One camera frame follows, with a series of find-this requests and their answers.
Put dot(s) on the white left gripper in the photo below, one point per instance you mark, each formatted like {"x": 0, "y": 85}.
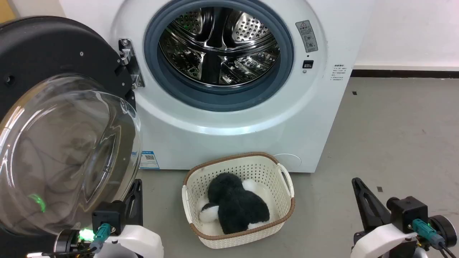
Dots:
{"x": 140, "y": 243}

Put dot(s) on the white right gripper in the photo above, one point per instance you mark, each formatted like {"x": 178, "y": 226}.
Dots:
{"x": 376, "y": 242}

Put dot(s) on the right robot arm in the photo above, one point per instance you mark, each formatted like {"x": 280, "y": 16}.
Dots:
{"x": 446, "y": 229}

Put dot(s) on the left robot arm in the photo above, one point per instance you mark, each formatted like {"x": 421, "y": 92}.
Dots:
{"x": 66, "y": 243}

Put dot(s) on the white front-load washing machine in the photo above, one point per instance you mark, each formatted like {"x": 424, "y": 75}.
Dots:
{"x": 233, "y": 143}

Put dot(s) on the metal door hinge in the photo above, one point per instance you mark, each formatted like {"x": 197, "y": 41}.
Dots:
{"x": 128, "y": 57}

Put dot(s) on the black door latch slot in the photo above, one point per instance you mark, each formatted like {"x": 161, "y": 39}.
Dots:
{"x": 307, "y": 64}

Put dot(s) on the black round glass washer door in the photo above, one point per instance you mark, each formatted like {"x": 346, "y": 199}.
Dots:
{"x": 43, "y": 53}

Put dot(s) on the blue white energy label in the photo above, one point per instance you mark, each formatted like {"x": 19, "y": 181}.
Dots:
{"x": 148, "y": 160}

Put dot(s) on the cream plastic laundry basket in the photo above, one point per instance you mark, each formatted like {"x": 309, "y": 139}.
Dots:
{"x": 200, "y": 179}

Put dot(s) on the round white filter cover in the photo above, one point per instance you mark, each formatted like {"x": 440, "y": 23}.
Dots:
{"x": 290, "y": 161}

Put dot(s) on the black and white plush toy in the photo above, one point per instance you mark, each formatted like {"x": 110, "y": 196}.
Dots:
{"x": 235, "y": 208}

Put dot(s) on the stainless steel washer drum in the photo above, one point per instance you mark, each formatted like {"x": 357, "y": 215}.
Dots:
{"x": 218, "y": 46}

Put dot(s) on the grey warning sticker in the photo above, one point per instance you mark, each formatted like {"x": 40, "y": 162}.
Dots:
{"x": 307, "y": 36}

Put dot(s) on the yellow wooden panel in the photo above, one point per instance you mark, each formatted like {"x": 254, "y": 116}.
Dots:
{"x": 6, "y": 10}

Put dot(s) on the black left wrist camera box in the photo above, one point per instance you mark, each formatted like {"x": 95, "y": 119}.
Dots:
{"x": 107, "y": 216}

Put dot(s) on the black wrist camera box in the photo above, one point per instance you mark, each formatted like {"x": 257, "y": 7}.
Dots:
{"x": 107, "y": 216}
{"x": 408, "y": 213}

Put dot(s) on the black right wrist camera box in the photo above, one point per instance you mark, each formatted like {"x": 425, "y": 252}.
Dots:
{"x": 408, "y": 213}

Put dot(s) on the black wall baseboard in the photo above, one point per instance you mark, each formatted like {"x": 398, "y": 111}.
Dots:
{"x": 405, "y": 73}

